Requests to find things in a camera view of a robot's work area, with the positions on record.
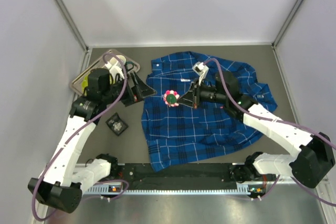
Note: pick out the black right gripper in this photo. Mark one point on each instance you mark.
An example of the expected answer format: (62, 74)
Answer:
(196, 95)

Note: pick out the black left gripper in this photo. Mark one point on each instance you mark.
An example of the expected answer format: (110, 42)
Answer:
(134, 93)

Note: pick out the pink flower brooch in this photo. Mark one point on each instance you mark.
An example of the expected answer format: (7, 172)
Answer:
(170, 98)

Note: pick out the silver maple leaf brooch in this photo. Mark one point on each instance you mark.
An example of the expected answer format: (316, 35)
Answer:
(117, 126)

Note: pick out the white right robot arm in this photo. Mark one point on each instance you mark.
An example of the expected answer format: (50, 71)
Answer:
(309, 158)

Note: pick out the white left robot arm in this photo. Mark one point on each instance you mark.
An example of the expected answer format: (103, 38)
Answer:
(58, 186)

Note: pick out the blue plaid shirt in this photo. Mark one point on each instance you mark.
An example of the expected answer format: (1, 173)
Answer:
(180, 135)

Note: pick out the green mug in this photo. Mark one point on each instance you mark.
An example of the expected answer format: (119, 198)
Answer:
(130, 65)

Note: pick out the yellow-green dotted plate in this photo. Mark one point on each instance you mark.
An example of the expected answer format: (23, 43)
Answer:
(84, 84)

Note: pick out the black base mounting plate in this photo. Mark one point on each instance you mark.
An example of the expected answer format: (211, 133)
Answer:
(193, 176)

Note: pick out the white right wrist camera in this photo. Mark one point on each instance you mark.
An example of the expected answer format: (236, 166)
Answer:
(202, 70)

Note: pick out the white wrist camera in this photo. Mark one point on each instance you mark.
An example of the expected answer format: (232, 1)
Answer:
(115, 67)
(202, 70)

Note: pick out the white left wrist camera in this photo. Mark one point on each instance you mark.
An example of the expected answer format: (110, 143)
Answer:
(115, 67)

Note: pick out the small black frame box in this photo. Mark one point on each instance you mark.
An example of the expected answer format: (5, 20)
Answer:
(116, 118)

